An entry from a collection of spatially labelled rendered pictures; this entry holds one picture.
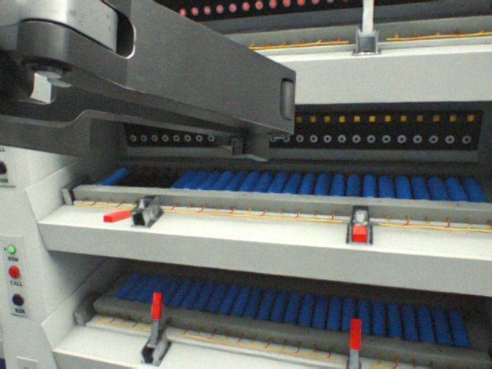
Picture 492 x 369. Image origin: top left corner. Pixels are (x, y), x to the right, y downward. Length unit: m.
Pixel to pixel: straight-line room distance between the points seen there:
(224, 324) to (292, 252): 0.19
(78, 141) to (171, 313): 0.38
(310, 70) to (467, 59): 0.14
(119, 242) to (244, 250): 0.17
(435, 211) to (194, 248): 0.28
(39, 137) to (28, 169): 0.33
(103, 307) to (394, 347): 0.43
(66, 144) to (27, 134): 0.03
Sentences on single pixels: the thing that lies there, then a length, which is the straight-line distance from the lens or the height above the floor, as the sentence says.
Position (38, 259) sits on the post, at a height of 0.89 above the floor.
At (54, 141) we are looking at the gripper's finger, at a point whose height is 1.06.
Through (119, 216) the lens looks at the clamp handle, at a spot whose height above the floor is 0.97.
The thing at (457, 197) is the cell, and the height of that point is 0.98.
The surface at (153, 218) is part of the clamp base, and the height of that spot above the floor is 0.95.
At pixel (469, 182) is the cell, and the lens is 0.54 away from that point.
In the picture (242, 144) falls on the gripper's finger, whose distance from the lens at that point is 0.16.
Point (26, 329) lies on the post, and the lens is 0.68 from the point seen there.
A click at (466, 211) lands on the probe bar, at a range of 0.47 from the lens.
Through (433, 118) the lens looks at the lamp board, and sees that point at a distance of 0.57.
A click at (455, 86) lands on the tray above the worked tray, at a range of 0.41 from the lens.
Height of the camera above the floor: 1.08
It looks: 10 degrees down
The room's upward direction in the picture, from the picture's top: 1 degrees counter-clockwise
